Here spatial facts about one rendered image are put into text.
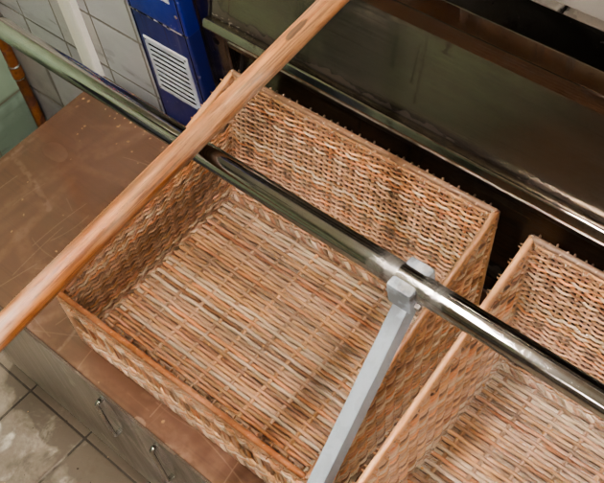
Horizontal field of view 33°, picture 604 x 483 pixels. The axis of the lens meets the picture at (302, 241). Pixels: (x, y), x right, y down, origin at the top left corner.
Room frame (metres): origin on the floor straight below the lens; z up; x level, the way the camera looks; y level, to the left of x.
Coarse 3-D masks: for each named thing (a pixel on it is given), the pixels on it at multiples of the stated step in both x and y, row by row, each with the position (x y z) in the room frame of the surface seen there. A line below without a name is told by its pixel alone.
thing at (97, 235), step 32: (320, 0) 1.02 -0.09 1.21; (288, 32) 0.97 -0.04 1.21; (256, 64) 0.93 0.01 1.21; (224, 96) 0.89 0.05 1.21; (192, 128) 0.85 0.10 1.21; (160, 160) 0.81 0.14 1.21; (128, 192) 0.77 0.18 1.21; (96, 224) 0.73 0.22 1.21; (64, 256) 0.70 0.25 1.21; (32, 288) 0.66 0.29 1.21; (0, 320) 0.63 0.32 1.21; (0, 352) 0.61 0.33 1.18
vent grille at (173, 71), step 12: (144, 36) 1.51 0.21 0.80; (156, 48) 1.49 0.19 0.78; (168, 48) 1.47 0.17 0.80; (156, 60) 1.51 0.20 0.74; (168, 60) 1.47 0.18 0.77; (180, 60) 1.44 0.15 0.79; (156, 72) 1.51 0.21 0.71; (168, 72) 1.48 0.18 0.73; (180, 72) 1.45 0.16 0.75; (168, 84) 1.49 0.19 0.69; (180, 84) 1.46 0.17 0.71; (192, 84) 1.43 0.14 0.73; (180, 96) 1.47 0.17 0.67; (192, 96) 1.44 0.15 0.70
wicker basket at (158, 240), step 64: (256, 128) 1.25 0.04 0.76; (320, 128) 1.15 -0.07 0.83; (192, 192) 1.21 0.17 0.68; (320, 192) 1.13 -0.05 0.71; (384, 192) 1.04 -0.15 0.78; (448, 192) 0.96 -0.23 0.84; (192, 256) 1.14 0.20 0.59; (256, 256) 1.11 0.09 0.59; (320, 256) 1.08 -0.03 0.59; (448, 256) 0.93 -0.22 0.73; (128, 320) 1.03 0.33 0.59; (192, 320) 1.00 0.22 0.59; (256, 320) 0.97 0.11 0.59; (320, 320) 0.95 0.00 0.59; (192, 384) 0.79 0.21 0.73; (256, 384) 0.85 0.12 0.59; (320, 384) 0.83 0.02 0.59; (384, 384) 0.72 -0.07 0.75; (256, 448) 0.68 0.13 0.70; (320, 448) 0.64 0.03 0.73
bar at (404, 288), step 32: (0, 32) 1.14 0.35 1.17; (64, 64) 1.04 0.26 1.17; (96, 96) 0.98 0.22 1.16; (128, 96) 0.96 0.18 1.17; (160, 128) 0.89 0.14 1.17; (224, 160) 0.82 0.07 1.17; (256, 192) 0.76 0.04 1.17; (288, 192) 0.75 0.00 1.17; (320, 224) 0.69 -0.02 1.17; (352, 256) 0.65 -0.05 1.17; (384, 256) 0.63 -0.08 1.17; (416, 288) 0.59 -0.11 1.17; (448, 288) 0.58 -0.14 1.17; (384, 320) 0.59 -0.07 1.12; (448, 320) 0.55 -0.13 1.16; (480, 320) 0.53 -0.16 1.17; (384, 352) 0.56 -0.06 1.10; (512, 352) 0.49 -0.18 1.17; (544, 352) 0.48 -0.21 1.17; (576, 384) 0.44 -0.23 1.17; (352, 416) 0.52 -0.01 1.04; (320, 480) 0.49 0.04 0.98
